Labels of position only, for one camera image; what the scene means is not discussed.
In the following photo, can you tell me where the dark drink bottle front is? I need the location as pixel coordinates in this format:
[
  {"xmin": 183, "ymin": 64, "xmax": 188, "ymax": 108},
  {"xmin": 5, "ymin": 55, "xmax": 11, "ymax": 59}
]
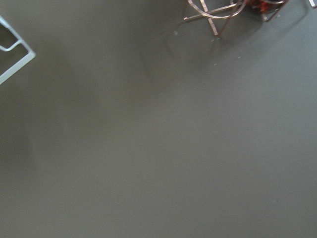
[{"xmin": 247, "ymin": 0, "xmax": 285, "ymax": 14}]

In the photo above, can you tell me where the white wire cup rack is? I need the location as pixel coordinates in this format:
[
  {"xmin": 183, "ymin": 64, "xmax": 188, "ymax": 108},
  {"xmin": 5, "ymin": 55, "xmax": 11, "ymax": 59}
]
[{"xmin": 0, "ymin": 16, "xmax": 36, "ymax": 84}]

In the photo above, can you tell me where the copper wire bottle rack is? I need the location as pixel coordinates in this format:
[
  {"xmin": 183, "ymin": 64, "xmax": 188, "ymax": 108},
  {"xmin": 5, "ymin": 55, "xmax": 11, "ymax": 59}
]
[{"xmin": 182, "ymin": 0, "xmax": 288, "ymax": 37}]

